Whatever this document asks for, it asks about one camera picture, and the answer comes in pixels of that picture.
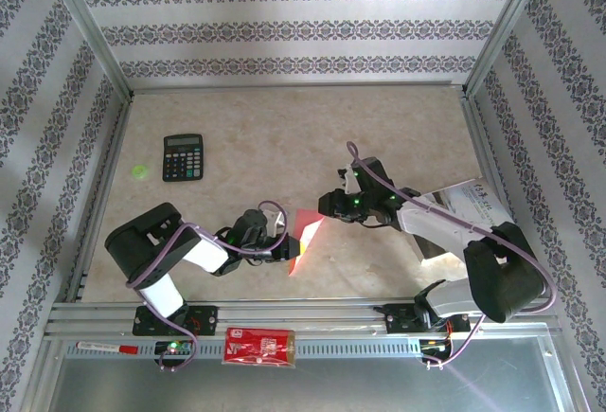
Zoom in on pink square paper sheet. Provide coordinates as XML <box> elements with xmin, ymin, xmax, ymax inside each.
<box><xmin>287</xmin><ymin>207</ymin><xmax>326</xmax><ymax>275</ymax></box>

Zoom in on steel sheet panel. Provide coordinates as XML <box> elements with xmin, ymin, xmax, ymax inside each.
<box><xmin>35</xmin><ymin>333</ymin><xmax>577</xmax><ymax>412</ymax></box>

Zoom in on red snack packet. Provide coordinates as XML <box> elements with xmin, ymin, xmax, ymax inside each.
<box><xmin>222</xmin><ymin>326</ymin><xmax>297</xmax><ymax>369</ymax></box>

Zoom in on white printed booklet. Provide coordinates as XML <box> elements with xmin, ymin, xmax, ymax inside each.
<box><xmin>435</xmin><ymin>175</ymin><xmax>519</xmax><ymax>231</ymax></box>

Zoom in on black calculator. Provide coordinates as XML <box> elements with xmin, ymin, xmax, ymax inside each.
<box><xmin>162</xmin><ymin>134</ymin><xmax>205</xmax><ymax>183</ymax></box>

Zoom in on small circuit board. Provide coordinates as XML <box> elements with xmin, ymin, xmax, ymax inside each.
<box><xmin>419</xmin><ymin>338</ymin><xmax>454</xmax><ymax>355</ymax></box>
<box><xmin>154</xmin><ymin>339</ymin><xmax>195</xmax><ymax>359</ymax></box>

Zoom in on red white marker pen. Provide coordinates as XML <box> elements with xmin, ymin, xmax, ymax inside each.
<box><xmin>75</xmin><ymin>340</ymin><xmax>139</xmax><ymax>355</ymax></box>

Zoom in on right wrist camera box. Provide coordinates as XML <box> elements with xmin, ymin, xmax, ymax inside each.
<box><xmin>348</xmin><ymin>156</ymin><xmax>394</xmax><ymax>195</ymax></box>

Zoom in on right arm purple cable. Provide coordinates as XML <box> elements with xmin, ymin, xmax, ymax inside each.
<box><xmin>347</xmin><ymin>141</ymin><xmax>558</xmax><ymax>369</ymax></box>

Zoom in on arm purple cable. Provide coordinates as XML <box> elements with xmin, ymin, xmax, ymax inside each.
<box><xmin>347</xmin><ymin>141</ymin><xmax>558</xmax><ymax>369</ymax></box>
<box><xmin>125</xmin><ymin>200</ymin><xmax>291</xmax><ymax>371</ymax></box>

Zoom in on wide aluminium mounting rail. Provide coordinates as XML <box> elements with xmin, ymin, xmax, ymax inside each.
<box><xmin>45</xmin><ymin>296</ymin><xmax>562</xmax><ymax>340</ymax></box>

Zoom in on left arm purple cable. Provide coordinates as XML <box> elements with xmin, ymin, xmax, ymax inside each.
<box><xmin>125</xmin><ymin>200</ymin><xmax>291</xmax><ymax>371</ymax></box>

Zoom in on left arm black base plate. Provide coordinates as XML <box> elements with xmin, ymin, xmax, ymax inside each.
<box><xmin>132</xmin><ymin>305</ymin><xmax>220</xmax><ymax>337</ymax></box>

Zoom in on grey slotted cable duct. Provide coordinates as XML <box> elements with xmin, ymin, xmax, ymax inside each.
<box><xmin>65</xmin><ymin>338</ymin><xmax>427</xmax><ymax>360</ymax></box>

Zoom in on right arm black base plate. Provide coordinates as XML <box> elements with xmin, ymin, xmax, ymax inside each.
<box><xmin>383</xmin><ymin>303</ymin><xmax>472</xmax><ymax>336</ymax></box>

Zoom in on aluminium table edge rail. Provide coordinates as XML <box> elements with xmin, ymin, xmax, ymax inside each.
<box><xmin>63</xmin><ymin>94</ymin><xmax>134</xmax><ymax>304</ymax></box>
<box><xmin>127</xmin><ymin>81</ymin><xmax>468</xmax><ymax>96</ymax></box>
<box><xmin>461</xmin><ymin>92</ymin><xmax>541</xmax><ymax>299</ymax></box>

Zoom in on aluminium frame post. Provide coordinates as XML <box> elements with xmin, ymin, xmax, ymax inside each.
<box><xmin>40</xmin><ymin>0</ymin><xmax>134</xmax><ymax>100</ymax></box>
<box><xmin>461</xmin><ymin>0</ymin><xmax>553</xmax><ymax>97</ymax></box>

